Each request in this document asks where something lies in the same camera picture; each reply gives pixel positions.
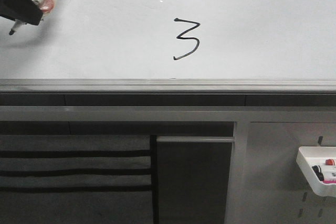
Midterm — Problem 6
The grey aluminium whiteboard tray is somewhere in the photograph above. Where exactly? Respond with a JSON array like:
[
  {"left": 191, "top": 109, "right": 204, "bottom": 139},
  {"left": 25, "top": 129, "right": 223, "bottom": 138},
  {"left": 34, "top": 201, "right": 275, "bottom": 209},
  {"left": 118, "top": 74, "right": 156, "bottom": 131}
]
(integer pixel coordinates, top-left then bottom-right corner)
[{"left": 1, "top": 78, "right": 335, "bottom": 94}]

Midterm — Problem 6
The white whiteboard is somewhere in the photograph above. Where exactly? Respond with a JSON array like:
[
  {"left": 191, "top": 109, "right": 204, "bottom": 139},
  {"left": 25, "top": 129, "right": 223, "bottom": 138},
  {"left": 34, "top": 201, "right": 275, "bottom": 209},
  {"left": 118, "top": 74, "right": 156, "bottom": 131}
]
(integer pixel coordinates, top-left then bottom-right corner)
[{"left": 1, "top": 0, "right": 335, "bottom": 79}]

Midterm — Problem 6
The grey fabric pocket organizer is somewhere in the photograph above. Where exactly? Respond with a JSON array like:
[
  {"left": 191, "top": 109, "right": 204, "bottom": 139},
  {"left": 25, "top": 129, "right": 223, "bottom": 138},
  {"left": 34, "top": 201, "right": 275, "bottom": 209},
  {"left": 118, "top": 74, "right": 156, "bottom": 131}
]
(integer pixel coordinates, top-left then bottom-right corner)
[{"left": 1, "top": 135, "right": 159, "bottom": 223}]

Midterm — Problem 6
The dark grey hanging panel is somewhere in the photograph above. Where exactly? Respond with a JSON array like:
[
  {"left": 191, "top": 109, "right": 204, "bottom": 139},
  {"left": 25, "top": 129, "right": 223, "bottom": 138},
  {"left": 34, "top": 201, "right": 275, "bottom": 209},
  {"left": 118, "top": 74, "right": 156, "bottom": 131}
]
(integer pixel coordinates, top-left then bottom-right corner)
[{"left": 157, "top": 136, "right": 233, "bottom": 223}]

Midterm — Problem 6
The white plastic marker tray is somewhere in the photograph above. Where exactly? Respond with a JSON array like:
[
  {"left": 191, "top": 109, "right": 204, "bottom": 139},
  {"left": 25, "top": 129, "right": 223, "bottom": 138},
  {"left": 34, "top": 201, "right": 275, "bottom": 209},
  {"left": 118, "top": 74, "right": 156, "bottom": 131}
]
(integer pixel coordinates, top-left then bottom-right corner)
[{"left": 296, "top": 146, "right": 335, "bottom": 197}]

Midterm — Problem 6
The black capped marker upper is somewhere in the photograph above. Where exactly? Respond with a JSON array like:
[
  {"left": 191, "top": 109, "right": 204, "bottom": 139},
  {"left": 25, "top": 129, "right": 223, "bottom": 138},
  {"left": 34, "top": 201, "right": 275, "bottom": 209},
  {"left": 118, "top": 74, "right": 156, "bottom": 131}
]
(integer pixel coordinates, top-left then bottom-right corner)
[{"left": 312, "top": 165, "right": 336, "bottom": 173}]

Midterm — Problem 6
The black capped marker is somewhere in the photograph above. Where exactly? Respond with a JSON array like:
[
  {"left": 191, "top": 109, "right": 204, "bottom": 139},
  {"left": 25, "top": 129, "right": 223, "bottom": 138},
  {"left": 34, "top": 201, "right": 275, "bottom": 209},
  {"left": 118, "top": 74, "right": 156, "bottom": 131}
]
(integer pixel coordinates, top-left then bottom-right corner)
[
  {"left": 312, "top": 165, "right": 336, "bottom": 173},
  {"left": 317, "top": 173, "right": 335, "bottom": 183}
]

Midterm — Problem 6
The black capped marker lower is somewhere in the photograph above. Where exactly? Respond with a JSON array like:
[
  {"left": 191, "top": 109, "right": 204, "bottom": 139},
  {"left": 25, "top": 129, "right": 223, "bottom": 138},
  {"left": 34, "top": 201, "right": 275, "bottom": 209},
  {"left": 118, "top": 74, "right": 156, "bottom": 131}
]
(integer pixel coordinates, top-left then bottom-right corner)
[{"left": 317, "top": 173, "right": 335, "bottom": 183}]

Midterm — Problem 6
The red capped marker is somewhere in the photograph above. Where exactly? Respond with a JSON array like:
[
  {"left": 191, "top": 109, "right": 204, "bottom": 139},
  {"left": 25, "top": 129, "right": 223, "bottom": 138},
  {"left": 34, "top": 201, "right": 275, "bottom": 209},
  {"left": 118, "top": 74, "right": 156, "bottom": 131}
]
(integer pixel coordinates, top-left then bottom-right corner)
[{"left": 325, "top": 158, "right": 335, "bottom": 166}]

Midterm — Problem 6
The pink marker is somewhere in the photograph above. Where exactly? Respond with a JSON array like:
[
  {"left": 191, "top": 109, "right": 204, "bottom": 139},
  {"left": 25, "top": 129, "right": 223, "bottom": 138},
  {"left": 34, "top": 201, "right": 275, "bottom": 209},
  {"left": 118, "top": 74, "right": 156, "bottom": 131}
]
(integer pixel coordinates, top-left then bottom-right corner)
[{"left": 323, "top": 180, "right": 336, "bottom": 184}]

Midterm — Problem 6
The white metal pegboard frame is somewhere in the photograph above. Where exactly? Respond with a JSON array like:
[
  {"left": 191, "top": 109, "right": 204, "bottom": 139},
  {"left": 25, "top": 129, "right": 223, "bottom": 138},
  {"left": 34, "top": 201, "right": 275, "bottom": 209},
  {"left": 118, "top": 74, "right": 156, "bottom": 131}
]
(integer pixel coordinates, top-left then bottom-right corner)
[{"left": 1, "top": 106, "right": 335, "bottom": 223}]

